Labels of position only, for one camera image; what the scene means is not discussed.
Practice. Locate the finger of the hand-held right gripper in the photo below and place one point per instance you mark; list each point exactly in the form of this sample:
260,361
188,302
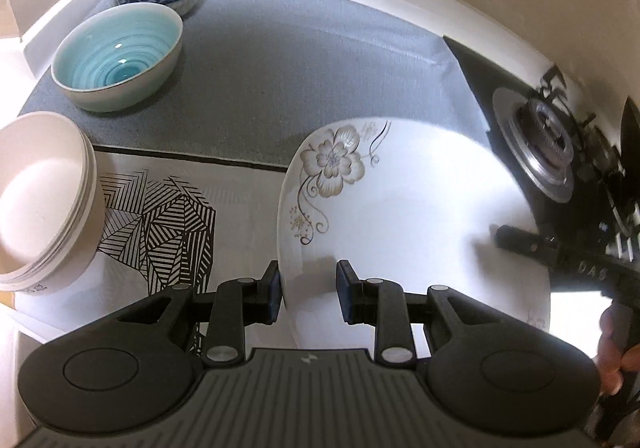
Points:
525,239

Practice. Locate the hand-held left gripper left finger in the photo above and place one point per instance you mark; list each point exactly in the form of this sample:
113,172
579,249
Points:
273,292

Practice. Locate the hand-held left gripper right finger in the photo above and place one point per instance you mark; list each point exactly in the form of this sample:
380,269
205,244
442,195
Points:
345,292

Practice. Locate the white floral plate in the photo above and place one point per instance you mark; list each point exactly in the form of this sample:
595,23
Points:
420,198

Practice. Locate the stack of white bowls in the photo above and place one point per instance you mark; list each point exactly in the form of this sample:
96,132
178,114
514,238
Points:
35,193

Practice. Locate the person's right hand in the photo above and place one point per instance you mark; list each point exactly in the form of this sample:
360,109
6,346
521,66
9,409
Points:
615,353

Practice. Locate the white mat with black lines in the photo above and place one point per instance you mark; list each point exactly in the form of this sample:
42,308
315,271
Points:
240,208

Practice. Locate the silver stove burner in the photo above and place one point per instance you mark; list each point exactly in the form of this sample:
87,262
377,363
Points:
537,142

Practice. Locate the black gas stove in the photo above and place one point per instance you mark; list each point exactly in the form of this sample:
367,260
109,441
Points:
480,72

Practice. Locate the grey woven mat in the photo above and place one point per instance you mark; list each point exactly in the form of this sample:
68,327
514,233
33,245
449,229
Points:
310,52

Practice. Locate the teal glazed bowl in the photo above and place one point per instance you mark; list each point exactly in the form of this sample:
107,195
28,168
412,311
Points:
117,55

